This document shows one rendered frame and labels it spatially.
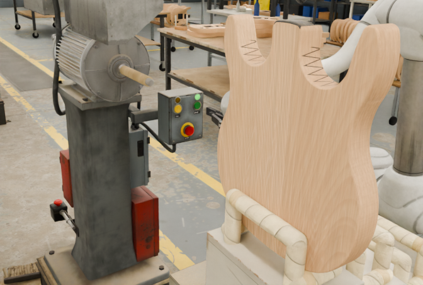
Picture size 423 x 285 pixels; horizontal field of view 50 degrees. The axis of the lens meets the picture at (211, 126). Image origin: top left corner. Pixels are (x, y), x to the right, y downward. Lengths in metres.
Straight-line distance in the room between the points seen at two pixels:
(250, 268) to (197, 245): 2.00
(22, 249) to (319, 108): 2.48
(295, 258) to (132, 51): 1.09
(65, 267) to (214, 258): 1.39
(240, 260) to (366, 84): 0.41
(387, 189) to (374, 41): 1.05
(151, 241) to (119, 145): 0.51
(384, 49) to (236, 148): 0.36
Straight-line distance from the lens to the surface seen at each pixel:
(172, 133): 1.79
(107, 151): 1.89
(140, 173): 2.04
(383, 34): 0.61
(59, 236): 3.02
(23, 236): 3.08
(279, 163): 0.76
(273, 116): 0.75
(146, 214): 2.08
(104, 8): 1.29
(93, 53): 1.60
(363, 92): 0.62
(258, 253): 0.88
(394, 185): 1.59
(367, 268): 1.04
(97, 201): 1.96
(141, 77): 1.46
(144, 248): 2.16
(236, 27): 0.81
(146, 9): 1.33
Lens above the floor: 1.61
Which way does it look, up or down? 20 degrees down
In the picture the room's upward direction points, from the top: 2 degrees clockwise
